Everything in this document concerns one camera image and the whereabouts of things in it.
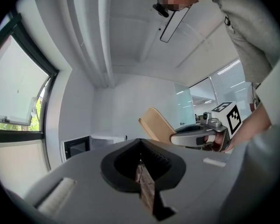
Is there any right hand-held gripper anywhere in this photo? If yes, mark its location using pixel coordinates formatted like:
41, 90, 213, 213
169, 101, 243, 153

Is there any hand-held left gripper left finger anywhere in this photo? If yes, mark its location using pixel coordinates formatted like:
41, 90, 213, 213
24, 138, 159, 224

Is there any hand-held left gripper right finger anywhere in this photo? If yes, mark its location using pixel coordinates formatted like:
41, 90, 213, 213
140, 138, 234, 224

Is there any tan plastic bowl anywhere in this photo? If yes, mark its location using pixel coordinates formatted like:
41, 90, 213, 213
138, 107, 177, 145

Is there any white microwave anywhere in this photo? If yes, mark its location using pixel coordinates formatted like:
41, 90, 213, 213
61, 134, 127, 164

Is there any person's right forearm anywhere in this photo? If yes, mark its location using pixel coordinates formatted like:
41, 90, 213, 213
228, 101, 273, 153

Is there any person's right hand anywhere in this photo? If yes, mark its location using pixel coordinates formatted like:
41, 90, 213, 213
203, 134, 223, 151

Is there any glass partition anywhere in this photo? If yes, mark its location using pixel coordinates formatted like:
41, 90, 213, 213
174, 59, 254, 132

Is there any black-framed ceiling lamp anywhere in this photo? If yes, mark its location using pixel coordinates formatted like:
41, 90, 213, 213
159, 5, 192, 43

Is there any person in white shirt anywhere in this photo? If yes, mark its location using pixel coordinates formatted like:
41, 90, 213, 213
196, 0, 280, 128

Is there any black-framed window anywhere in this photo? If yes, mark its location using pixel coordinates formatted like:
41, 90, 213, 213
0, 10, 60, 143

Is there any black head camera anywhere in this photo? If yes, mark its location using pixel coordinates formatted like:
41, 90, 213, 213
153, 3, 170, 18

